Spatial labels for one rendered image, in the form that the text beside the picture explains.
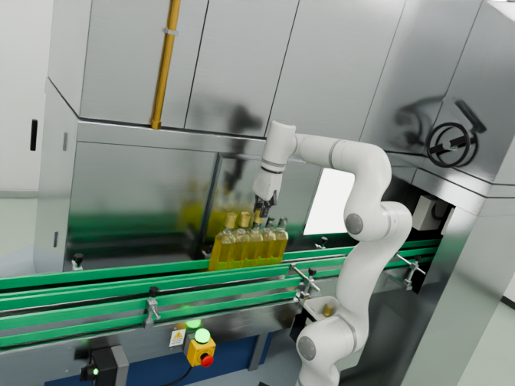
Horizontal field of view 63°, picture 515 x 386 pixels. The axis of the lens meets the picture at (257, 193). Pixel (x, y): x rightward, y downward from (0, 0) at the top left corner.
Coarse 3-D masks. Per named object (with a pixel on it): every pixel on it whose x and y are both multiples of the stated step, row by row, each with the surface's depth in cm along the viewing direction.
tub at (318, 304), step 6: (306, 300) 164; (312, 300) 165; (318, 300) 167; (324, 300) 169; (330, 300) 171; (336, 300) 170; (306, 306) 160; (312, 306) 166; (318, 306) 168; (324, 306) 171; (336, 306) 169; (312, 312) 157; (318, 312) 170; (318, 318) 155; (324, 318) 169
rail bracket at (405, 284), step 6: (396, 252) 199; (402, 258) 196; (420, 258) 189; (414, 264) 190; (414, 270) 192; (420, 270) 188; (390, 276) 200; (396, 276) 199; (408, 276) 193; (390, 282) 203; (396, 282) 197; (402, 282) 195; (408, 282) 193; (408, 288) 193
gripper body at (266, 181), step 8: (264, 168) 141; (256, 176) 147; (264, 176) 142; (272, 176) 139; (280, 176) 141; (256, 184) 146; (264, 184) 142; (272, 184) 140; (280, 184) 142; (256, 192) 146; (264, 192) 142; (272, 192) 141; (264, 200) 142
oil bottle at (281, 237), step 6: (276, 228) 158; (276, 234) 156; (282, 234) 156; (276, 240) 155; (282, 240) 157; (276, 246) 156; (282, 246) 158; (276, 252) 157; (282, 252) 159; (276, 258) 159; (270, 264) 159
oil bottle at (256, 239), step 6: (252, 234) 149; (258, 234) 150; (252, 240) 149; (258, 240) 150; (252, 246) 150; (258, 246) 151; (252, 252) 151; (258, 252) 152; (246, 258) 151; (252, 258) 152; (246, 264) 152; (252, 264) 153
